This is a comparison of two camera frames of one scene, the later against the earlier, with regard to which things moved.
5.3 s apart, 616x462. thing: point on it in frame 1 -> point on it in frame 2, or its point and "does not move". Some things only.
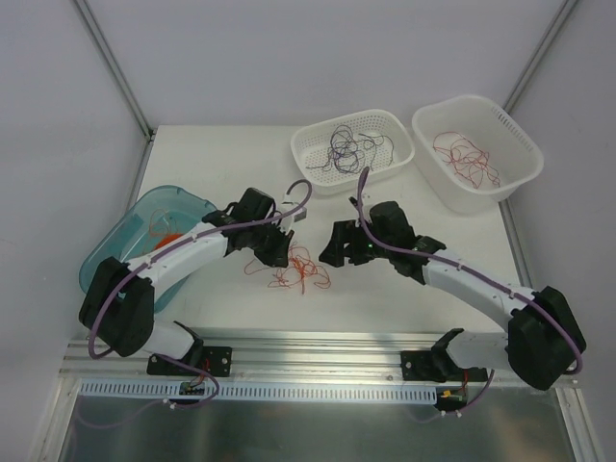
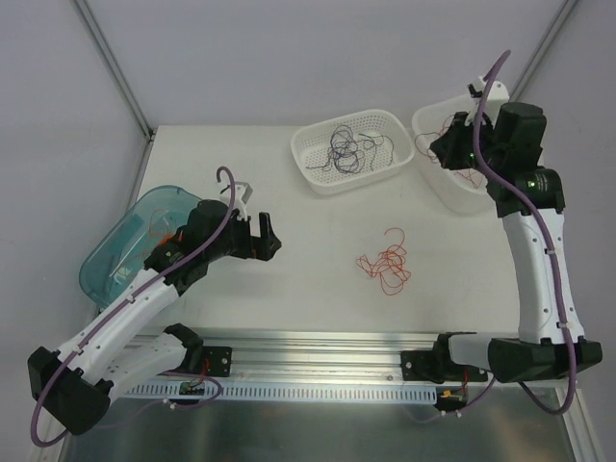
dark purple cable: x=346 y=150 does not move
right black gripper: x=350 y=242 -> x=448 y=144
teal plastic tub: x=160 y=211 does not move
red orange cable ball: x=299 y=265 -> x=390 y=268
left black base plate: x=216 y=361 does not move
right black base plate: x=421 y=366 does not move
